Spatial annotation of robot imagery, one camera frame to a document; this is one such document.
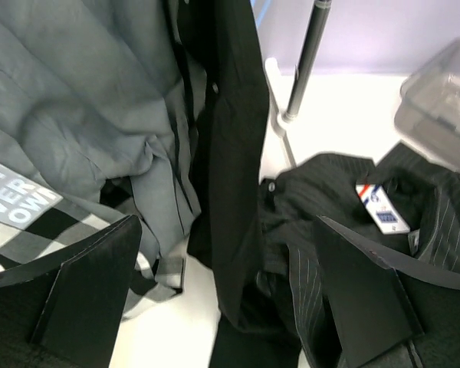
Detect metal clothes rack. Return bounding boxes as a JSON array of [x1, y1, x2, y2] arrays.
[[264, 1, 332, 167]]

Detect dark pinstriped shirt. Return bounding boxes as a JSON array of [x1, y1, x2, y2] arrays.
[[258, 144, 460, 367]]

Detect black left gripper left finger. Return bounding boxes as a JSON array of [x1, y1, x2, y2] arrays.
[[0, 215, 142, 367]]

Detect grey shirt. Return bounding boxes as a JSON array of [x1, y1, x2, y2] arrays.
[[0, 0, 208, 292]]

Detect black white checked shirt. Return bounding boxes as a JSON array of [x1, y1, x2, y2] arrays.
[[0, 164, 185, 319]]

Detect plain black shirt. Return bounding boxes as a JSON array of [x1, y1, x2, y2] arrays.
[[166, 1, 301, 367]]

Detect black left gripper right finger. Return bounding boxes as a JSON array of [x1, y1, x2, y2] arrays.
[[314, 217, 460, 367]]

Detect clear plastic bin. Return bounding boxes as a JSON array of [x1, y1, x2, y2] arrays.
[[394, 38, 460, 171]]

